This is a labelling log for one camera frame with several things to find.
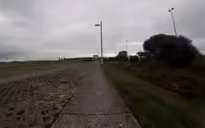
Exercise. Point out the small dark tree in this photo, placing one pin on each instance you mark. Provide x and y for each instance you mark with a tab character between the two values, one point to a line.
122	56

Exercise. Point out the distant row of trees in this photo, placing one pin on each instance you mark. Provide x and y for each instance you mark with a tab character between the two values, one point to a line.
76	59

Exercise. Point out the grey concrete path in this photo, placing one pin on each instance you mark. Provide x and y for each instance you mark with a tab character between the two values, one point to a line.
96	96

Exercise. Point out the grass verge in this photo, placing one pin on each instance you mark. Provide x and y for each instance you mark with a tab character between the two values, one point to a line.
150	100

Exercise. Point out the large dark tree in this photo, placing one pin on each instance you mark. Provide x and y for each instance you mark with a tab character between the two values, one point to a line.
171	50

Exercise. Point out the dark hedge row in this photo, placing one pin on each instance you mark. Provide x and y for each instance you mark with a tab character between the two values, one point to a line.
176	78

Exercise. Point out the flat grass field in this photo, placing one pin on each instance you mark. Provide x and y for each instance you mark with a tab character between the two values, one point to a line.
20	68

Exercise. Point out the pale lamp post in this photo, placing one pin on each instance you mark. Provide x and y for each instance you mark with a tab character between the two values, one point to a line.
101	43

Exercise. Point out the tall lamp post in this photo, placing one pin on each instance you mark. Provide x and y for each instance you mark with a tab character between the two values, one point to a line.
173	23

